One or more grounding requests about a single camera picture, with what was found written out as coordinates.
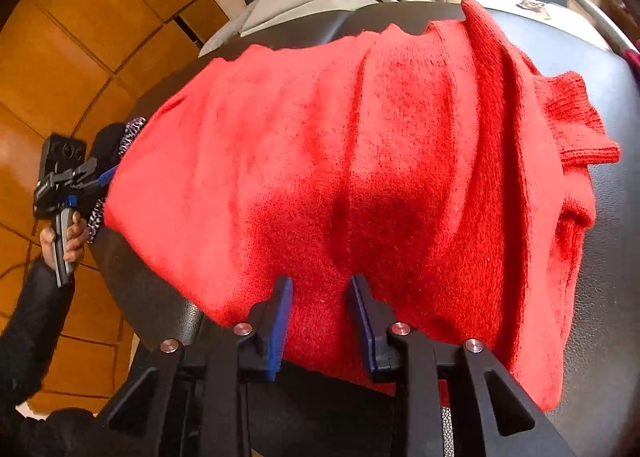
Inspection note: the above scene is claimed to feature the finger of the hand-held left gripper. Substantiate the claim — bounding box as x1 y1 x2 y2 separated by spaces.
75 159 119 188
70 187 107 210

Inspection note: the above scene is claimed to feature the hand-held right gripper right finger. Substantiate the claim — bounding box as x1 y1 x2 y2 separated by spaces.
348 274 576 457

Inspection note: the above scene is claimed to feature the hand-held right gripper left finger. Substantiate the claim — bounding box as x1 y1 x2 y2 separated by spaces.
90 277 294 457

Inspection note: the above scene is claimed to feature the dark cloth with patterned trim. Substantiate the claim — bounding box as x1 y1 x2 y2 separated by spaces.
87 117 148 245

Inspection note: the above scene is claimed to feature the red knit sweater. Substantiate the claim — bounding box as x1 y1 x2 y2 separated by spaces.
104 0 622 413

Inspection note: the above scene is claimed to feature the person's left forearm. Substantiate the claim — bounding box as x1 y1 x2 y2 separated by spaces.
0 257 101 457

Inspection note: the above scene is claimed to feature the person's left hand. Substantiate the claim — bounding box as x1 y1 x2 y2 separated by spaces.
40 212 92 274

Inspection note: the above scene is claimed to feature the small printed sticker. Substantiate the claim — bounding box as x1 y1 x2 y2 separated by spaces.
517 0 551 20

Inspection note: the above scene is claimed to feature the dark magenta cloth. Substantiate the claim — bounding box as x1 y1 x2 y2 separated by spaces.
620 39 640 82

